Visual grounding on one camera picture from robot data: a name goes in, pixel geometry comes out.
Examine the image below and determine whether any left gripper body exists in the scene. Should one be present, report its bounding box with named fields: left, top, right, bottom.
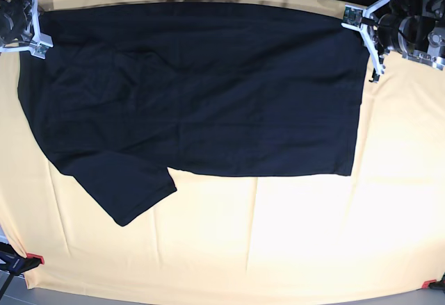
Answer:
left=376, top=13, right=405, bottom=53

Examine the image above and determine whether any black T-shirt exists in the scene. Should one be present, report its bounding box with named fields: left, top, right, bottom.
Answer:
left=18, top=2, right=369, bottom=226

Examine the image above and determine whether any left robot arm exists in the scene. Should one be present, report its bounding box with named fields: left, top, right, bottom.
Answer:
left=376, top=0, right=444, bottom=70

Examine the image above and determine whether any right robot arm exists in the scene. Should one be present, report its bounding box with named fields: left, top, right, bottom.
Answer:
left=1, top=0, right=28, bottom=46

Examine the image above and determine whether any red black clamp right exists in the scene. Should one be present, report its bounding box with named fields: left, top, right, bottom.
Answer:
left=421, top=274, right=445, bottom=292

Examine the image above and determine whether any red black clamp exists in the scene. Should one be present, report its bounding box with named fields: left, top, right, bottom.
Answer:
left=0, top=242, right=45, bottom=279
left=421, top=274, right=445, bottom=292

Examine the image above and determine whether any yellow table cloth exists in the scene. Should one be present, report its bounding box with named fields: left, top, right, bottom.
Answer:
left=0, top=0, right=445, bottom=297

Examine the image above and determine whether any red black clamp left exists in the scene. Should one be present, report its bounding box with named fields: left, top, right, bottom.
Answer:
left=0, top=242, right=45, bottom=279

